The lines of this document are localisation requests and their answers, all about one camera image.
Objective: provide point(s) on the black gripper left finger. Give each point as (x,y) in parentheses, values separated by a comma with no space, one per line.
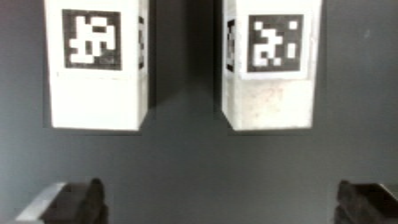
(67,204)

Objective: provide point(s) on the white table leg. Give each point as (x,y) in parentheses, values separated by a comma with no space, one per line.
(97,63)
(270,39)

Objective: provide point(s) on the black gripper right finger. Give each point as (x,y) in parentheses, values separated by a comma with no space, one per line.
(366,203)

